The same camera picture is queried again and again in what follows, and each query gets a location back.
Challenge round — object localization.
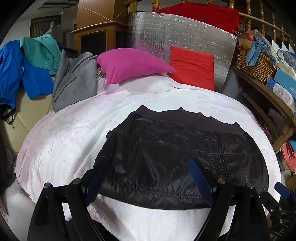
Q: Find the wooden shelf unit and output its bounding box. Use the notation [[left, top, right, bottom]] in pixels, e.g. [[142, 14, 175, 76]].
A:
[[232, 66, 295, 153]]

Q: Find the grey garment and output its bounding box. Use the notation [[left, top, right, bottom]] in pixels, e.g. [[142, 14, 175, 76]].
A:
[[52, 50, 97, 112]]

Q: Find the light blue cloth in basket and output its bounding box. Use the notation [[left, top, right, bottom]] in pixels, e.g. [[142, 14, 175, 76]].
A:
[[246, 39, 266, 67]]

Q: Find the red orange cushion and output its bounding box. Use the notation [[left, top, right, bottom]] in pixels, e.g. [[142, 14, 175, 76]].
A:
[[170, 46, 215, 91]]

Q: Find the red cloth on railing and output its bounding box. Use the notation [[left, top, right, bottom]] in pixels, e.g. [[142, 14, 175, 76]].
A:
[[154, 2, 244, 34]]

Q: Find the magenta pillow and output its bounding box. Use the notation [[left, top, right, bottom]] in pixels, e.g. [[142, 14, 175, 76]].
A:
[[96, 48, 176, 85]]

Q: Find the white pink bed blanket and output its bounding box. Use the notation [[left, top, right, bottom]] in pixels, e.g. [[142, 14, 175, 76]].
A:
[[15, 74, 281, 240]]

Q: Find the wicker basket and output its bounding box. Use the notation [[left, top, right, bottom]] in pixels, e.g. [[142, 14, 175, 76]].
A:
[[236, 44, 277, 84]]

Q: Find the teal shirt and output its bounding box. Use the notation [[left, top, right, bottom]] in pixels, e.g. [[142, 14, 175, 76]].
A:
[[20, 34, 61, 75]]

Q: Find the blue white box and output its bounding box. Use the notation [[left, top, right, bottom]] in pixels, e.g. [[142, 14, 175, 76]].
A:
[[266, 69, 295, 111]]

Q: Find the silver insulation foil sheet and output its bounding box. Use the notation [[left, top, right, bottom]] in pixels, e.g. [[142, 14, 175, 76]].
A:
[[128, 11, 237, 92]]

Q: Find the black puffer jacket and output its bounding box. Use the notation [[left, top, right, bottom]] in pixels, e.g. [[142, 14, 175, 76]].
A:
[[92, 106, 269, 210]]

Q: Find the blue jacket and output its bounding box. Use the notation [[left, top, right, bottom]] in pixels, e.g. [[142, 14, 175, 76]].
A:
[[1, 40, 54, 109]]

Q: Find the wooden cabinet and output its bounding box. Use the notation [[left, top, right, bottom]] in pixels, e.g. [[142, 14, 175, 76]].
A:
[[71, 0, 128, 55]]

